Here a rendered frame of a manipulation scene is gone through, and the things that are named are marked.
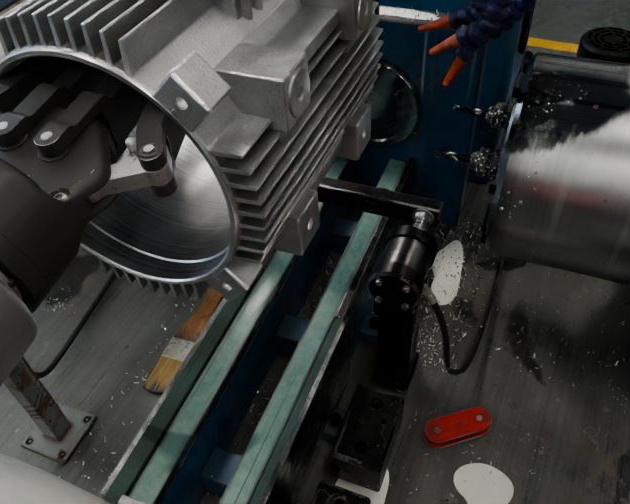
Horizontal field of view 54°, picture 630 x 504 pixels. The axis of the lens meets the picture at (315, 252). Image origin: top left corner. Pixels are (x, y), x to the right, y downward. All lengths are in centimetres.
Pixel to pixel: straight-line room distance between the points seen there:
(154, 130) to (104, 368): 67
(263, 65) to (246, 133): 3
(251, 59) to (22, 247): 14
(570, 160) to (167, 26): 48
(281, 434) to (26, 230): 47
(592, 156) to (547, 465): 37
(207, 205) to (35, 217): 19
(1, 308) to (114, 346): 70
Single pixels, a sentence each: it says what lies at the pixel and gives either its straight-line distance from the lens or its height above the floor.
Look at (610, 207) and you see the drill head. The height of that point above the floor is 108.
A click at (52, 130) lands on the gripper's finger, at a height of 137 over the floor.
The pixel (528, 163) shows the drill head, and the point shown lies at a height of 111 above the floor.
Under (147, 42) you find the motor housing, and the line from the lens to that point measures 31.
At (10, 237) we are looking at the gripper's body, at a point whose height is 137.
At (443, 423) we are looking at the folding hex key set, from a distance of 81.
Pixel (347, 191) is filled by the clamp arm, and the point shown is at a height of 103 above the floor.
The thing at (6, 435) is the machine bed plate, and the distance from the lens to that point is 94.
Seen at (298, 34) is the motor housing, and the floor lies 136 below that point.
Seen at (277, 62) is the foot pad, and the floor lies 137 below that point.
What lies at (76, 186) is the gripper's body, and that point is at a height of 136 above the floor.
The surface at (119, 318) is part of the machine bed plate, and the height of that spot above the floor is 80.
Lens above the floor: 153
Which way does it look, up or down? 46 degrees down
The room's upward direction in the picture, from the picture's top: 5 degrees counter-clockwise
